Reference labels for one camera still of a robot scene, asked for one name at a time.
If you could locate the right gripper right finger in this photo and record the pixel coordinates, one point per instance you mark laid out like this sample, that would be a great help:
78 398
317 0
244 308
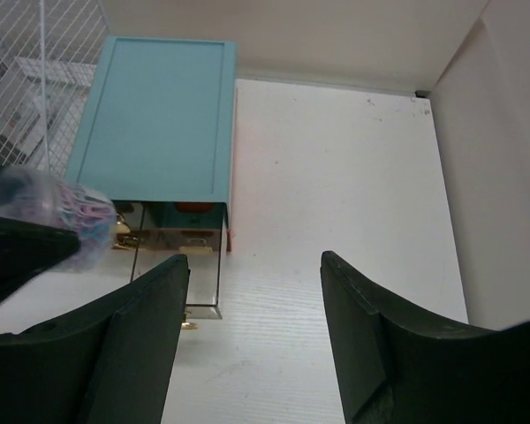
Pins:
397 362

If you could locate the teal orange drawer box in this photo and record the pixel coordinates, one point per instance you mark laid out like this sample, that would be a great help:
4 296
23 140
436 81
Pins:
159 122

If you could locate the clear plastic drawer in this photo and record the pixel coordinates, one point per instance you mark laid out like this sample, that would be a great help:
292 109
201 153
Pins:
186 243

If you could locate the white wire desk organizer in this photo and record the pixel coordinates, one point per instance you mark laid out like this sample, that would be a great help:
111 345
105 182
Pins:
48 54

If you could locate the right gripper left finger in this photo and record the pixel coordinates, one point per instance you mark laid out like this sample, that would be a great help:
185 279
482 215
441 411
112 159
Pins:
108 361

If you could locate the clear jar of paperclips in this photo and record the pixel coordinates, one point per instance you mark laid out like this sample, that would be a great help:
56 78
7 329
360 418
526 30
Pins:
35 196

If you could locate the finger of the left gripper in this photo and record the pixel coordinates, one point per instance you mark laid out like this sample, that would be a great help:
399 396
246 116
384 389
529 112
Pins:
28 249

